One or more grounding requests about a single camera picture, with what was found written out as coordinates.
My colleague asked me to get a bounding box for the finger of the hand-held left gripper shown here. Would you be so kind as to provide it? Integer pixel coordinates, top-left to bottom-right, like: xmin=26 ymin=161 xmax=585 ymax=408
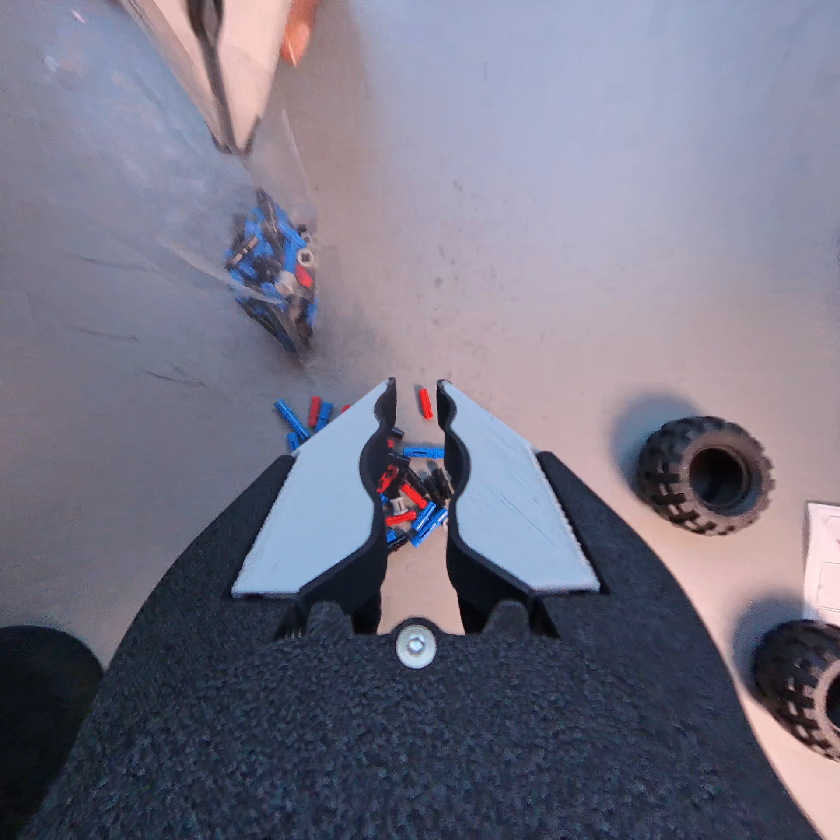
xmin=216 ymin=0 xmax=294 ymax=153
xmin=125 ymin=0 xmax=238 ymax=149

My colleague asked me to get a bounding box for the grey desk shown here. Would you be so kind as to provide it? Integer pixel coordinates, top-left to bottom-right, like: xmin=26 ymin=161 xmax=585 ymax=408
xmin=0 ymin=0 xmax=840 ymax=815

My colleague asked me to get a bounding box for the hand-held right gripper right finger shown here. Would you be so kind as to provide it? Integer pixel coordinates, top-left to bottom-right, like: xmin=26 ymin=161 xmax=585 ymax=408
xmin=436 ymin=380 xmax=602 ymax=595

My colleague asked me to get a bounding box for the black toy tyre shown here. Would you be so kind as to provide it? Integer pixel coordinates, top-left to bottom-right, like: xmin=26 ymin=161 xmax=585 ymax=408
xmin=636 ymin=415 xmax=777 ymax=536
xmin=751 ymin=619 xmax=840 ymax=763

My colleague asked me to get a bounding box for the white sticker sheet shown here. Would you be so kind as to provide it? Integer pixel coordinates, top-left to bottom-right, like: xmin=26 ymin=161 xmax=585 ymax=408
xmin=802 ymin=500 xmax=840 ymax=626

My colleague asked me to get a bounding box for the large pile of toy pins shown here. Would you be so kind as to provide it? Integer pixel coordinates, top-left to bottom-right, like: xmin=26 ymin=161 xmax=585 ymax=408
xmin=272 ymin=386 xmax=455 ymax=551

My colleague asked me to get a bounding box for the person's left hand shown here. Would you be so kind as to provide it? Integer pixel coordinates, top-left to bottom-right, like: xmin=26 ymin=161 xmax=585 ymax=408
xmin=281 ymin=0 xmax=321 ymax=68

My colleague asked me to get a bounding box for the small cluster of toy pins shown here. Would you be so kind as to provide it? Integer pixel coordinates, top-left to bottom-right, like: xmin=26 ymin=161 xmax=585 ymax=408
xmin=225 ymin=189 xmax=320 ymax=354

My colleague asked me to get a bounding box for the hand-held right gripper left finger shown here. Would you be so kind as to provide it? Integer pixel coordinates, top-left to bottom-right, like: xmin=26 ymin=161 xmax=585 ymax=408
xmin=233 ymin=378 xmax=397 ymax=599

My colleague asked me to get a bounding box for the clear plastic bag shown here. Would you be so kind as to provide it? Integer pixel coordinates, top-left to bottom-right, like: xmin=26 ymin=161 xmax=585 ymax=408
xmin=40 ymin=0 xmax=325 ymax=363

